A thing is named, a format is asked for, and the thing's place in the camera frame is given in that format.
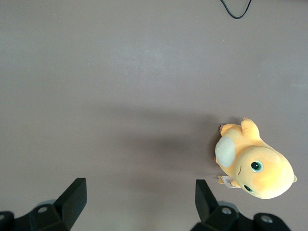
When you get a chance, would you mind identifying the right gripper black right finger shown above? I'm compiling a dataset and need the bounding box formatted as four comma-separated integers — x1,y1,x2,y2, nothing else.
190,179,293,231

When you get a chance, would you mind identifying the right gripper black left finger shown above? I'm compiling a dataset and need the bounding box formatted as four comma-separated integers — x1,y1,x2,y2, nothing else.
0,178,88,231

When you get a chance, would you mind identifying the yellow plush toy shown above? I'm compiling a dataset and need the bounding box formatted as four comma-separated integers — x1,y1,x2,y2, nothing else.
213,116,298,200

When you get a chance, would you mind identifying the black looped cable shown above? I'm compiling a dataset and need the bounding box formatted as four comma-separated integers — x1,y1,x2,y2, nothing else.
219,0,253,19

